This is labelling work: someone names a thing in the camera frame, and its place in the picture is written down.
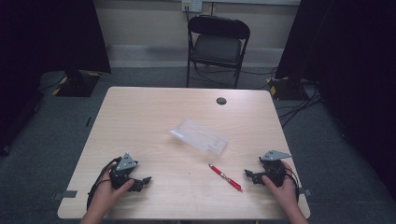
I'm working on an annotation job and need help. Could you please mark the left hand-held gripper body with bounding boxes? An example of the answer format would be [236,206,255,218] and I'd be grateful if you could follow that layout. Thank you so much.
[109,152,140,191]

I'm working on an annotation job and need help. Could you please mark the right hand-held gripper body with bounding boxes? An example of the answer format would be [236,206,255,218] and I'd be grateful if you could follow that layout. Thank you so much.
[258,149,293,189]

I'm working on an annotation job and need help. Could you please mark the person's right hand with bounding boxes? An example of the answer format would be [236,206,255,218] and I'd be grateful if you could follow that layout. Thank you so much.
[261,161,301,217]

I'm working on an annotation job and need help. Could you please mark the person's left hand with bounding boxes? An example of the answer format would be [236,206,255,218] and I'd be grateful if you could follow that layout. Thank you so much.
[89,162,135,218]

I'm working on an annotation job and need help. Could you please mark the red pen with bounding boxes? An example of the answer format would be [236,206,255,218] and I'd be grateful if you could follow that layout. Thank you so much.
[207,163,244,193]

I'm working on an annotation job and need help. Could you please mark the clear plastic bag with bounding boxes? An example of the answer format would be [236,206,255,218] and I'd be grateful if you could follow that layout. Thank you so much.
[169,118,229,156]

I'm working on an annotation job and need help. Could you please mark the black folding chair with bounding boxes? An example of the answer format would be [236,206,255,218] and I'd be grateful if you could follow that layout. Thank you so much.
[186,14,251,90]

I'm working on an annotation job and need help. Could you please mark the black curtain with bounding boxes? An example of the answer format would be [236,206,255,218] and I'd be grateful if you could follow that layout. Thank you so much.
[275,0,396,200]
[0,0,112,157]

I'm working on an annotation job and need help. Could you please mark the black floor cables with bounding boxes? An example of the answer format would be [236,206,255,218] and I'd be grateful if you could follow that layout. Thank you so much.
[241,66,325,129]

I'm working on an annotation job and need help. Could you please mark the white wall outlet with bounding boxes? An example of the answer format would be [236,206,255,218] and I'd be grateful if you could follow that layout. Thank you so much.
[181,0,204,14]

